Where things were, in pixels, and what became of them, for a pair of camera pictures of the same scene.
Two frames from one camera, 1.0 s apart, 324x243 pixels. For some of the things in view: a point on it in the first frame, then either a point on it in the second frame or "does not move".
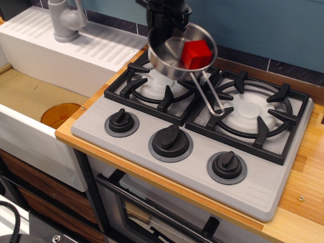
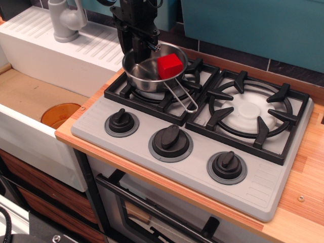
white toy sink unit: (37, 72) does not move
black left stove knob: (121, 124) does not move
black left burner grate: (169, 100) does not move
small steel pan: (164, 51) -> (144, 77)
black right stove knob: (227, 167) does not move
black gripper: (164, 16) -> (137, 18)
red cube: (196, 54) -> (169, 65)
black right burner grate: (257, 118) does not move
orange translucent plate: (55, 115) does not move
